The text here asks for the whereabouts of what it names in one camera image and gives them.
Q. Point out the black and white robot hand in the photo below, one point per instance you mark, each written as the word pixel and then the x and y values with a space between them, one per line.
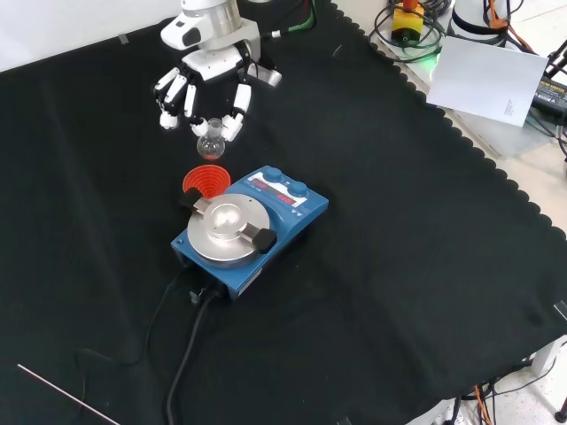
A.
pixel 212 64

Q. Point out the clear glass round-bottom flask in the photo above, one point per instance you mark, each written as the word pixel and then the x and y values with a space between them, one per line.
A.
pixel 211 146

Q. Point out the heater with blue base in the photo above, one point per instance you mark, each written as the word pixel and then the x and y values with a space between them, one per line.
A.
pixel 266 248

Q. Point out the grey tape piece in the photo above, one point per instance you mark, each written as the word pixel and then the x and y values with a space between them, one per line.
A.
pixel 124 40
pixel 561 310

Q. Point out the yellow stop button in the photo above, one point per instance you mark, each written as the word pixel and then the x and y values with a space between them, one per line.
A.
pixel 406 24

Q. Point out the pale board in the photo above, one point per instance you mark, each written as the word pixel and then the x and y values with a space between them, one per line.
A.
pixel 485 79

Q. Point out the black bench cloth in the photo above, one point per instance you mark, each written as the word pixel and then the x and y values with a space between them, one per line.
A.
pixel 398 265

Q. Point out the black power adapter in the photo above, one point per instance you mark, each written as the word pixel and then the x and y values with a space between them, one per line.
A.
pixel 551 95

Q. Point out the clear glass rod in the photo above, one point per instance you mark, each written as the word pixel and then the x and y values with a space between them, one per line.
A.
pixel 66 391

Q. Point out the white table leg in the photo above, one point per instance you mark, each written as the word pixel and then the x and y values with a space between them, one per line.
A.
pixel 549 356

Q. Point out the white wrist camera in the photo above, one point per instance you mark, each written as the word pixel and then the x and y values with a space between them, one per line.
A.
pixel 179 32

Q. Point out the silver wrist bracket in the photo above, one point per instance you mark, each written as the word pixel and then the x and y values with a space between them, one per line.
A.
pixel 268 76

